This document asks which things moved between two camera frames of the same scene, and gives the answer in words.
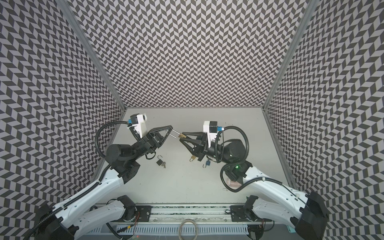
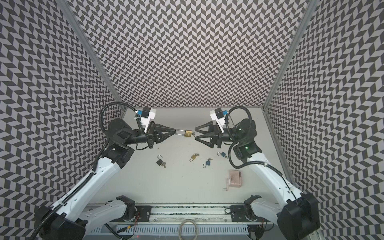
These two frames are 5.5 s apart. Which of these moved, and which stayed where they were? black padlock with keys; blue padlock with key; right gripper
Moved: right gripper
Stayed: blue padlock with key; black padlock with keys
